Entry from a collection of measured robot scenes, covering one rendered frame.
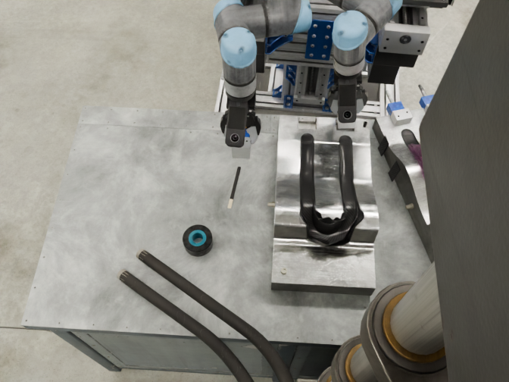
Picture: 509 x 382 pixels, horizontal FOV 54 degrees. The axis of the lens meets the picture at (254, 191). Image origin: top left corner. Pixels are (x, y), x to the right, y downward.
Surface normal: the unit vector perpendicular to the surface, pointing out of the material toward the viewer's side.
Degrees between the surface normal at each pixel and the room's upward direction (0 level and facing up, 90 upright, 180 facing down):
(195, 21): 0
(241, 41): 0
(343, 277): 0
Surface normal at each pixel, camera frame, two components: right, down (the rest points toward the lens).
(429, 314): -0.80, 0.53
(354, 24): -0.15, -0.36
